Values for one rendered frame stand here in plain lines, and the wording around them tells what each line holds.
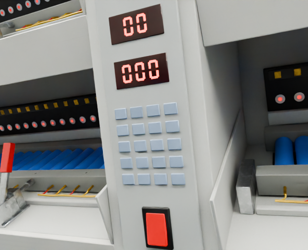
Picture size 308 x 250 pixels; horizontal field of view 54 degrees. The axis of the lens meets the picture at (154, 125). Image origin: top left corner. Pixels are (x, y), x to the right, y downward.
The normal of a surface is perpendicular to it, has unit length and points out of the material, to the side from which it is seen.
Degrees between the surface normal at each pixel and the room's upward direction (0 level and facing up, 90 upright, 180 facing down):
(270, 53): 90
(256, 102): 90
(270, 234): 17
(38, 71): 107
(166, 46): 90
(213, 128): 90
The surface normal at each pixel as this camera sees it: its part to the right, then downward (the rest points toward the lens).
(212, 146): 0.91, -0.07
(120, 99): -0.41, 0.09
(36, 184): -0.36, 0.38
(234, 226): -0.22, -0.92
